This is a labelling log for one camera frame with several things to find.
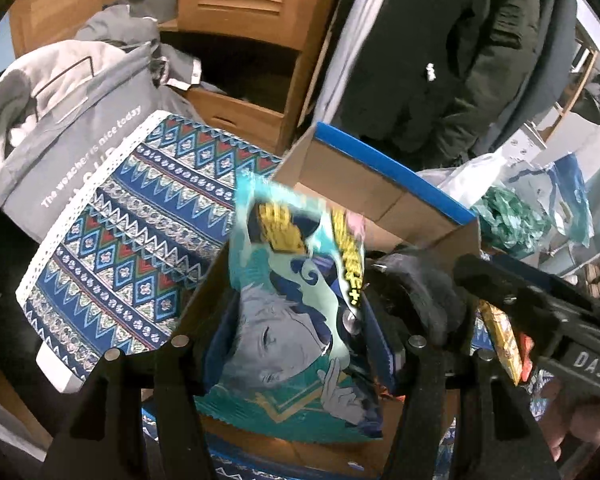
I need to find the teal illustrated snack packet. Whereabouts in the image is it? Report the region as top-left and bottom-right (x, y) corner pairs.
(200, 170), (387, 444)

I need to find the black coat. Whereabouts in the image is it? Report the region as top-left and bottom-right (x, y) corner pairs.
(340, 0), (502, 162)

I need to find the long yellow snack packet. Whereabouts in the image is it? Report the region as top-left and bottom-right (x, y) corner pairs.
(479, 300), (527, 387)

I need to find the wooden drawer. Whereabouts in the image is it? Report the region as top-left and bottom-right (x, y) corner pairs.
(184, 86), (287, 157)

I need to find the person's right hand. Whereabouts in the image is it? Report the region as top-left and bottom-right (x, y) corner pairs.
(544, 379), (600, 467)

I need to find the blue patterned tablecloth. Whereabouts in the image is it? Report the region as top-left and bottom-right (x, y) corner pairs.
(16, 110), (556, 480)

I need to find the plastic bag with green cloth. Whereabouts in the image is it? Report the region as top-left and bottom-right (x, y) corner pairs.
(469, 185), (554, 257)

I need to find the wooden shelf rack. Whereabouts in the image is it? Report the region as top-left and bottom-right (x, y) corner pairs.
(549, 24), (600, 137)

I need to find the white hanging garment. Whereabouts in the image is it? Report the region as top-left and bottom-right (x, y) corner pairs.
(312, 0), (407, 122)

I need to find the white patterned box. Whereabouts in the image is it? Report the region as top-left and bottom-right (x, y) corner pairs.
(504, 129), (552, 167)

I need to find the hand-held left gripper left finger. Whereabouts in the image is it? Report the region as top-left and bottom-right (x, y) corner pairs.
(40, 335), (217, 480)

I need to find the blue and white plastic bag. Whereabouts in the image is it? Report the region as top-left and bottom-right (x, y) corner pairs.
(544, 152), (594, 249)

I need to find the grey laundry bag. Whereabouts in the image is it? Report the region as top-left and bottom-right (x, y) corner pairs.
(0, 40), (202, 242)

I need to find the grey-blue hanging coat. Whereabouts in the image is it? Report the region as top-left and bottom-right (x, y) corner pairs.
(534, 0), (579, 117)

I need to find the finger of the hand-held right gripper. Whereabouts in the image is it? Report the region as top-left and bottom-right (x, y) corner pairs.
(452, 254), (546, 313)
(490, 254), (600, 307)

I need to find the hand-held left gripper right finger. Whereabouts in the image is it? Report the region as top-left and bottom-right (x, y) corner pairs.
(365, 290), (563, 480)

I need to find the blue-rimmed cardboard box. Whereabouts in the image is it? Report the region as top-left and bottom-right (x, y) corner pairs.
(177, 121), (482, 467)

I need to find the grey clothing pile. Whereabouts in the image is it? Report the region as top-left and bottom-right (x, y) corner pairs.
(74, 0), (202, 92)

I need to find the olive green jacket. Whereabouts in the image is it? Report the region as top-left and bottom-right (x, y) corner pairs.
(459, 0), (542, 167)

